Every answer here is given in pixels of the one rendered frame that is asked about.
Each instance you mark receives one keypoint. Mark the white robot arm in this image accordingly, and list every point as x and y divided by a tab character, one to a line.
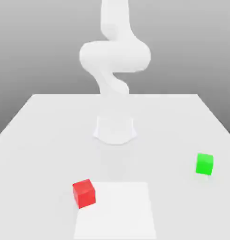
115	56

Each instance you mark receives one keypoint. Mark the small red cube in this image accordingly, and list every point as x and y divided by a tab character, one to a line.
84	194

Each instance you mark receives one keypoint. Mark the small green cube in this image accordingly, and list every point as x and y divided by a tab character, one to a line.
204	164

